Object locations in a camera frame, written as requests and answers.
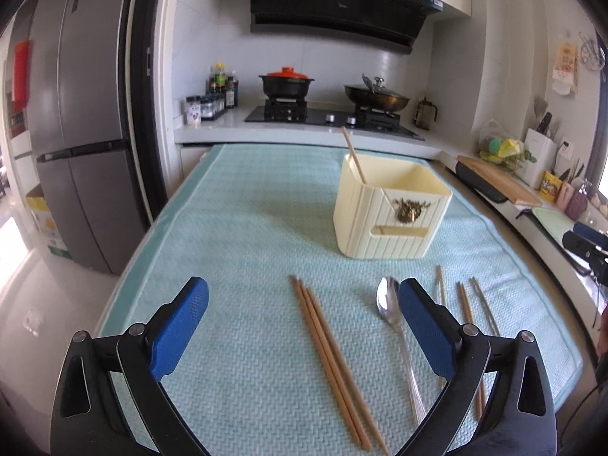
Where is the wooden cutting board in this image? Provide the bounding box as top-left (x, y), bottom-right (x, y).
top-left (457, 154), bottom-right (542, 206)

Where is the pink cup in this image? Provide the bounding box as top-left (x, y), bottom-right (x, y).
top-left (558, 181), bottom-right (578, 211)

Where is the black range hood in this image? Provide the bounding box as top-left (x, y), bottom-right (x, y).
top-left (246, 0), bottom-right (445, 54)

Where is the black pot with red lid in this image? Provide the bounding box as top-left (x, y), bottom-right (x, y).
top-left (259, 67), bottom-right (309, 100)

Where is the white knife block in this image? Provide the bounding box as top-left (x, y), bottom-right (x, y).
top-left (522, 111), bottom-right (559, 190)

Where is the black tray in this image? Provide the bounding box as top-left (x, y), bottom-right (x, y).
top-left (455, 161), bottom-right (509, 203)

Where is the black gas stove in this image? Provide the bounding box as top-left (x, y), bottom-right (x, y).
top-left (244, 97), bottom-right (425, 141)

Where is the yellow jar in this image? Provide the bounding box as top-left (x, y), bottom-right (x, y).
top-left (541, 171), bottom-right (564, 200)

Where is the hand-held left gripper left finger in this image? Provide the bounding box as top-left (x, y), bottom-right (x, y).
top-left (50, 275), bottom-right (210, 456)

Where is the rack of spice jars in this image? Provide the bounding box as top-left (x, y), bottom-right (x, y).
top-left (184, 94), bottom-right (226, 127)

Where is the french press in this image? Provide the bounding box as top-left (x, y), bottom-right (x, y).
top-left (412, 97), bottom-right (438, 130)

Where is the dark wok with glass lid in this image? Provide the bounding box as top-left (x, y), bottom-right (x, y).
top-left (344, 74), bottom-right (410, 111)

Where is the cream ribbed utensil holder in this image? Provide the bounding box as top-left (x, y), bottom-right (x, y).
top-left (332, 153), bottom-right (453, 260)

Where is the light blue woven mat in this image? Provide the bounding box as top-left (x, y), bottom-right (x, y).
top-left (95, 145), bottom-right (584, 456)

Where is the hanging wall calendar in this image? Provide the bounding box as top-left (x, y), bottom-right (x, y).
top-left (551, 33), bottom-right (578, 98)

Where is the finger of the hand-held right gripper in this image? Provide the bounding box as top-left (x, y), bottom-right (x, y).
top-left (572, 221), bottom-right (608, 249)
top-left (562, 230), bottom-right (599, 263)

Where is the yellow and white cardboard box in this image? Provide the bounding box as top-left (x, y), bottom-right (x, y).
top-left (26, 185), bottom-right (72, 260)

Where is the red hanging decoration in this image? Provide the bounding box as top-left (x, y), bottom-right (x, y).
top-left (12, 40), bottom-right (34, 103)

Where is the light green cloth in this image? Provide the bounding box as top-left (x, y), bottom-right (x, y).
top-left (531, 206), bottom-right (578, 239)

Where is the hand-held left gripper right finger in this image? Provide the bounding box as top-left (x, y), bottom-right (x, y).
top-left (394, 278), bottom-right (557, 456)

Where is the grey refrigerator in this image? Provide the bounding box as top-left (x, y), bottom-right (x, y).
top-left (9, 0), bottom-right (157, 276)

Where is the metal spoon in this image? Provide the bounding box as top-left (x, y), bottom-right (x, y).
top-left (376, 275), bottom-right (428, 428)

